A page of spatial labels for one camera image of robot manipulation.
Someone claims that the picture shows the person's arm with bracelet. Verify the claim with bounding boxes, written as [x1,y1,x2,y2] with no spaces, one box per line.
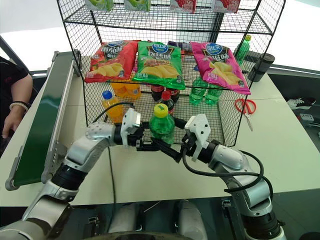
[0,56,30,107]

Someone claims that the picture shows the red handled scissors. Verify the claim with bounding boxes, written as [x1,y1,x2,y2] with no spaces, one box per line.
[234,98,258,132]

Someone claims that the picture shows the pink chip bag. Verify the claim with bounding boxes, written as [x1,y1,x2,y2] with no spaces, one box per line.
[190,41,252,96]

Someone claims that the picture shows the black white shoe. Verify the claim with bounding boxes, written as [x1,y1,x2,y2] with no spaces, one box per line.
[286,96,317,110]

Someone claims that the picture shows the green conveyor belt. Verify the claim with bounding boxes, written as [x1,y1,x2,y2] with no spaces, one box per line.
[4,50,82,192]

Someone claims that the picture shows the red chip bag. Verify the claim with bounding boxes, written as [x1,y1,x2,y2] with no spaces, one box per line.
[83,39,139,84]

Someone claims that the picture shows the green bottle yellow cap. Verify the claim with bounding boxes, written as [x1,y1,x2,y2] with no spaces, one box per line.
[149,103,176,146]

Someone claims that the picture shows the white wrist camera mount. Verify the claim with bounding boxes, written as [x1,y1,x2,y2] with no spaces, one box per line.
[184,113,212,161]
[119,108,143,146]

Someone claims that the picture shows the black wire rack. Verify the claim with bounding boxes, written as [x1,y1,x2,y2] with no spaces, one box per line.
[56,0,287,148]

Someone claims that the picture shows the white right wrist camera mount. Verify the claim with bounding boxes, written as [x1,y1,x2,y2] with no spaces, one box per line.
[184,113,212,161]

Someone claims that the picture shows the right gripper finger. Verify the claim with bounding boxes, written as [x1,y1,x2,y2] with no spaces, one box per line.
[151,138,183,164]
[173,116,188,130]

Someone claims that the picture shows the beaded bracelet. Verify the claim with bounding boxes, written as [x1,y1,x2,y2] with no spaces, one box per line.
[9,100,31,113]

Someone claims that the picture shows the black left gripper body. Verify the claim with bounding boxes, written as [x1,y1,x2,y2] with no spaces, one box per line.
[124,126,146,152]

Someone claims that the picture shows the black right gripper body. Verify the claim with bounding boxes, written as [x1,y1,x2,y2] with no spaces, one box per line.
[180,132,200,157]

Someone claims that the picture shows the orange bottle blue cap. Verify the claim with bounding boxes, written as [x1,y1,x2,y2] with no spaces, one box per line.
[101,89,126,125]

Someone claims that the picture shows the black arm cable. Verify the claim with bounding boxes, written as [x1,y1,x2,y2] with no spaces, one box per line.
[181,148,275,201]
[91,101,136,203]

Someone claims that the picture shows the red drink carton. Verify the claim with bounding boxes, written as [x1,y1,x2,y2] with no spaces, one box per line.
[213,0,241,14]
[169,0,197,14]

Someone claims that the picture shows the silver rounded robot leg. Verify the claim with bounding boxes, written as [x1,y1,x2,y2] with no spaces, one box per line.
[109,202,145,235]
[174,199,208,240]

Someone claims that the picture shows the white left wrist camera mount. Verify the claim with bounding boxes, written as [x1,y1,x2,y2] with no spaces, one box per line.
[119,108,143,146]

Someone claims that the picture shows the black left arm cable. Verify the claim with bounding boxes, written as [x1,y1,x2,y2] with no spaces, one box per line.
[91,101,136,203]

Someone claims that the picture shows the purple snack bag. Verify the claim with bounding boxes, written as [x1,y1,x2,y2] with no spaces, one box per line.
[167,39,193,55]

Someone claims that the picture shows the orange soda bottle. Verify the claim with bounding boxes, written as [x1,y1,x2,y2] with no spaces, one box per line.
[109,81,130,98]
[126,83,141,100]

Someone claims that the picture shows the person's hand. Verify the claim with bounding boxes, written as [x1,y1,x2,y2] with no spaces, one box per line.
[1,109,24,140]

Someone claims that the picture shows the black cylinder container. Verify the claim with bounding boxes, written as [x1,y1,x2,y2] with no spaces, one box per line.
[249,52,276,83]

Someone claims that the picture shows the green bottle outside rack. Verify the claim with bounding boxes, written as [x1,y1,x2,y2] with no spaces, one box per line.
[234,34,252,67]

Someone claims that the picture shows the green chip bag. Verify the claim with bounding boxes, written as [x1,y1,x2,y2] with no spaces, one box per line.
[131,41,186,91]

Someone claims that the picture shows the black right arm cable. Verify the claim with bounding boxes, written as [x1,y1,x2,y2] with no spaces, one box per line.
[181,148,275,201]

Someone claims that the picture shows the cola bottle red cap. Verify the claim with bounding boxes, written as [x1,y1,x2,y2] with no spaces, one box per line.
[156,90,176,117]

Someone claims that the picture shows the green soda bottle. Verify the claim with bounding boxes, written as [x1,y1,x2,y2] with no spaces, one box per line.
[204,83,223,106]
[188,76,209,105]

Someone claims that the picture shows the green drink carton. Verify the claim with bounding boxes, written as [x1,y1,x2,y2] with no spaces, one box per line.
[124,0,152,13]
[84,0,115,12]

